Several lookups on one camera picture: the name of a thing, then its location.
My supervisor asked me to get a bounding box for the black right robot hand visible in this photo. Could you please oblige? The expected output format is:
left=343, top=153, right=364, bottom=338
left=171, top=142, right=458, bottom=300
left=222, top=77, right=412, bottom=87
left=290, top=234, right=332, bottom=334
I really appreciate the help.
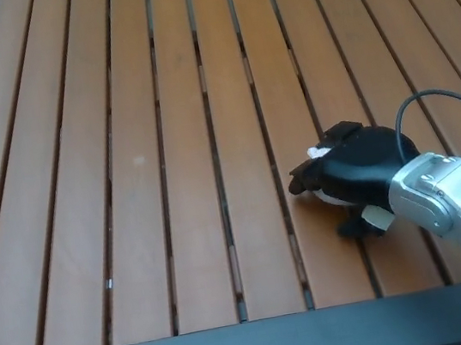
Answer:
left=279, top=109, right=434, bottom=250

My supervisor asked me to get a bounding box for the white plush dumpling with sunglasses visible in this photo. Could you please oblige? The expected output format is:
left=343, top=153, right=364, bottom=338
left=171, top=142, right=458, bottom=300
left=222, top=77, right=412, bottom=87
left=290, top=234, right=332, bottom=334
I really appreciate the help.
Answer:
left=303, top=141, right=361, bottom=215

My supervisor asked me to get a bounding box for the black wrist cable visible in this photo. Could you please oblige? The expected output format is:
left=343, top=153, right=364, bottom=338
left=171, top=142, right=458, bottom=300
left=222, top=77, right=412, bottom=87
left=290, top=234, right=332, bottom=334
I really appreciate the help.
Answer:
left=387, top=85, right=461, bottom=166

